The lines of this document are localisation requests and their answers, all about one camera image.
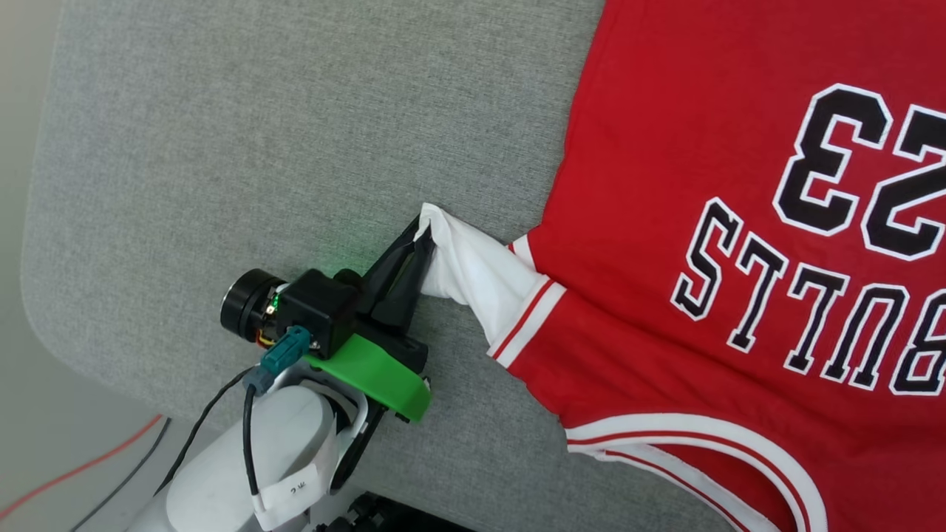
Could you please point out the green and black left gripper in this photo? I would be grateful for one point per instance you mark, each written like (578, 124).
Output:
(369, 373)

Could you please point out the red basketball jersey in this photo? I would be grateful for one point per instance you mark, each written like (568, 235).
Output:
(665, 111)

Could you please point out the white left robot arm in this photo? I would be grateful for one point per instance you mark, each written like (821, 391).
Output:
(222, 480)

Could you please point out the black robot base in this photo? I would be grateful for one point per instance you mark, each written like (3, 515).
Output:
(384, 517)

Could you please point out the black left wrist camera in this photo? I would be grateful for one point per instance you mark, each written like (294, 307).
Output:
(318, 307)

